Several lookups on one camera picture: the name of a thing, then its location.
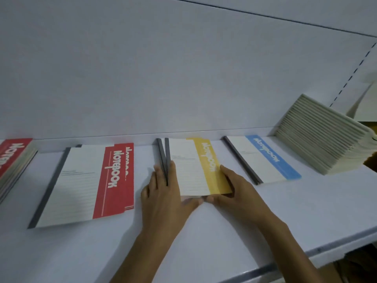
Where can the person's right hand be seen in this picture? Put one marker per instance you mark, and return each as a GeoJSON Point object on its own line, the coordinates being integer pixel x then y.
{"type": "Point", "coordinates": [247, 200]}

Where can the person's left hand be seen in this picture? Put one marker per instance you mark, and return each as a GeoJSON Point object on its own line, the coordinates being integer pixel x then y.
{"type": "Point", "coordinates": [162, 209]}

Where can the person's right thumb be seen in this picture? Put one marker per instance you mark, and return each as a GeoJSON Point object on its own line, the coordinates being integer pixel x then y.
{"type": "Point", "coordinates": [218, 198]}

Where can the person's left middle finger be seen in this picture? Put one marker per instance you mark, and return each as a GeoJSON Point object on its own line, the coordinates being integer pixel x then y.
{"type": "Point", "coordinates": [160, 178]}

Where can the person's left thumb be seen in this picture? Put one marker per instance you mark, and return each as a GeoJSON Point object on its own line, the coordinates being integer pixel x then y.
{"type": "Point", "coordinates": [193, 203]}

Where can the person's left little finger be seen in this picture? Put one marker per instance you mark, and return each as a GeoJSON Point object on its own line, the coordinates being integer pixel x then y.
{"type": "Point", "coordinates": [144, 193]}

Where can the yellow striped notebook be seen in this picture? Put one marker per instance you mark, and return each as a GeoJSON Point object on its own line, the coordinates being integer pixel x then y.
{"type": "Point", "coordinates": [161, 156]}
{"type": "Point", "coordinates": [194, 165]}

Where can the person's left forearm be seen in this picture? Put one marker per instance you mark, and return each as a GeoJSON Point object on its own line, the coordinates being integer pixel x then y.
{"type": "Point", "coordinates": [141, 259]}

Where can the person's right forearm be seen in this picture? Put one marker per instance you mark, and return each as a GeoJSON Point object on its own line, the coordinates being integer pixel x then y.
{"type": "Point", "coordinates": [288, 250]}

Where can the red striped notebook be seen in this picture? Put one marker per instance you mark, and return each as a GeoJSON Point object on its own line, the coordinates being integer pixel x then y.
{"type": "Point", "coordinates": [76, 185]}
{"type": "Point", "coordinates": [129, 173]}

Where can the blue striped notebook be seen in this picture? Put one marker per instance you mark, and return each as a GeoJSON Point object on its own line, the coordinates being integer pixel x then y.
{"type": "Point", "coordinates": [262, 157]}

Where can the leaning stack of cream notebooks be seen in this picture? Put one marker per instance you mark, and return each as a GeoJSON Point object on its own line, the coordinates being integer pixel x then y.
{"type": "Point", "coordinates": [327, 138]}

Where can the stack of red notebooks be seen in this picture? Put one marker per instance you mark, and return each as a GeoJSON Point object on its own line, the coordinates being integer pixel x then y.
{"type": "Point", "coordinates": [11, 157]}

